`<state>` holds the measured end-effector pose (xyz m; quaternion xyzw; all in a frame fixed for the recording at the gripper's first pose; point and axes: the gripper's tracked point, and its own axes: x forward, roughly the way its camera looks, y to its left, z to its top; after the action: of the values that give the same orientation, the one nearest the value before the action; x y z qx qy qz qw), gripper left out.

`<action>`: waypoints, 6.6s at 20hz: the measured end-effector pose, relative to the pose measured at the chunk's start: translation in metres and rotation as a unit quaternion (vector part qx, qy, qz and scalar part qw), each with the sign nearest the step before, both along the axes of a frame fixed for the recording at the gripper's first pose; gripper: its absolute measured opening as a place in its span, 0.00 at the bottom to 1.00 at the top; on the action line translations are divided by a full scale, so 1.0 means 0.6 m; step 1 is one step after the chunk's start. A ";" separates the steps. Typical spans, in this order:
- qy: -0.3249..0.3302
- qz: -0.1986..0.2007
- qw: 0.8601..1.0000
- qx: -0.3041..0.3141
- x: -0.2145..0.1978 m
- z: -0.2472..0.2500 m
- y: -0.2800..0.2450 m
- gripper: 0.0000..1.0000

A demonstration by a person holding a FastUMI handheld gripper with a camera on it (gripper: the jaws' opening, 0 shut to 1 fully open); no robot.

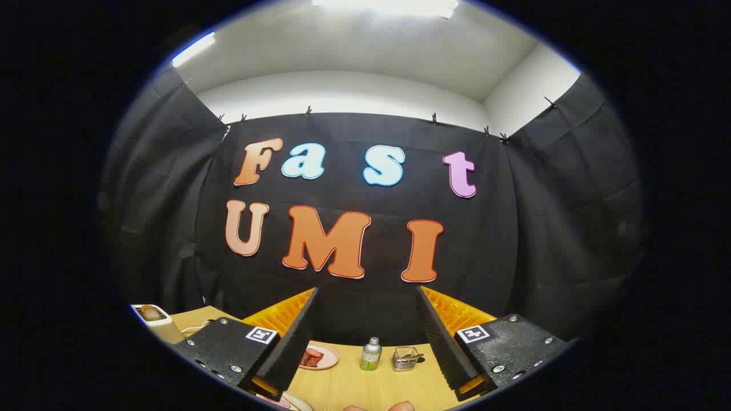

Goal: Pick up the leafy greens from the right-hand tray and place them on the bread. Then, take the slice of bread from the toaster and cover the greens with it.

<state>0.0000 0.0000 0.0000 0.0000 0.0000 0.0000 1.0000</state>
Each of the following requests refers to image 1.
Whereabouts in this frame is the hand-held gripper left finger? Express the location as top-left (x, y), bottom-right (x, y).
top-left (171, 287), bottom-right (319, 402)

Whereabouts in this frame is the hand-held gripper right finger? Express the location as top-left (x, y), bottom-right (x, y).
top-left (416, 287), bottom-right (573, 402)

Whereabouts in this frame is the pink round plate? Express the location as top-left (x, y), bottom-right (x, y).
top-left (298, 342), bottom-right (339, 371)

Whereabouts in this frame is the grey round plate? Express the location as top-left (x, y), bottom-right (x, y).
top-left (254, 390), bottom-right (314, 411)

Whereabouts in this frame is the green label bottle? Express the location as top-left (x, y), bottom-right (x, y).
top-left (360, 337), bottom-right (382, 372)

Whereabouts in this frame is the cream toaster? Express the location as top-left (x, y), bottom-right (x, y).
top-left (130, 304), bottom-right (186, 345)

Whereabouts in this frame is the row of black cloth clips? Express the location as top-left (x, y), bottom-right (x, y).
top-left (183, 79), bottom-right (559, 143)

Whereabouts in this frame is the ceiling light panel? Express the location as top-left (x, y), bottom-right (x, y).
top-left (311, 0), bottom-right (460, 19)

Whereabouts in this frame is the metal wire basket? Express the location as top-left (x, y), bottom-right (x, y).
top-left (391, 346), bottom-right (425, 372)

